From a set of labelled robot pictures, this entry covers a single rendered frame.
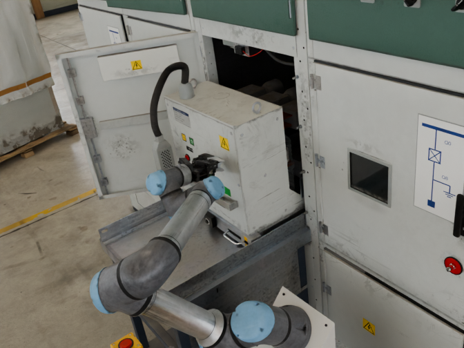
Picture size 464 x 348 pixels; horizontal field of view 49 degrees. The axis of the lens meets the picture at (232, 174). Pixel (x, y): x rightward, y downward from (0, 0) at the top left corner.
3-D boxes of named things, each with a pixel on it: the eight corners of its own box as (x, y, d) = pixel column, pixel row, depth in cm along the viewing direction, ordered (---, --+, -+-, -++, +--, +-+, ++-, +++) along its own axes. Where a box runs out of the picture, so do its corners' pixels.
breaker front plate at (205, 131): (246, 239, 199) (230, 128, 176) (182, 195, 235) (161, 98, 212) (249, 238, 200) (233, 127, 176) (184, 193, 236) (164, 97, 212)
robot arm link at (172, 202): (194, 217, 160) (179, 186, 161) (169, 230, 165) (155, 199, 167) (207, 212, 166) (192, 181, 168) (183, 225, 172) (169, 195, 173)
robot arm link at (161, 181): (151, 201, 166) (140, 178, 167) (175, 193, 174) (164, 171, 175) (164, 192, 161) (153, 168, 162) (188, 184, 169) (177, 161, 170)
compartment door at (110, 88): (101, 192, 261) (57, 50, 225) (222, 172, 263) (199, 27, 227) (99, 199, 255) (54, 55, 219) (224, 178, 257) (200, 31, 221)
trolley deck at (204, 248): (172, 326, 181) (169, 313, 178) (102, 248, 227) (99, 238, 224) (311, 240, 213) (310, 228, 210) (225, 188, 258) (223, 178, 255)
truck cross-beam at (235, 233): (252, 252, 199) (250, 239, 196) (181, 201, 239) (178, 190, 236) (262, 246, 202) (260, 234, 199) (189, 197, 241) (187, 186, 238)
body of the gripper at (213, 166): (219, 179, 183) (195, 188, 174) (201, 175, 188) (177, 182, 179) (219, 159, 180) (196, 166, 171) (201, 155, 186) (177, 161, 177)
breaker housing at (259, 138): (250, 239, 199) (233, 126, 176) (184, 193, 236) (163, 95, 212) (340, 187, 223) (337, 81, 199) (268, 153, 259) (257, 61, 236)
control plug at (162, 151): (163, 181, 219) (155, 144, 210) (158, 177, 223) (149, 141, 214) (179, 174, 223) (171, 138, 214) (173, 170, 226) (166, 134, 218)
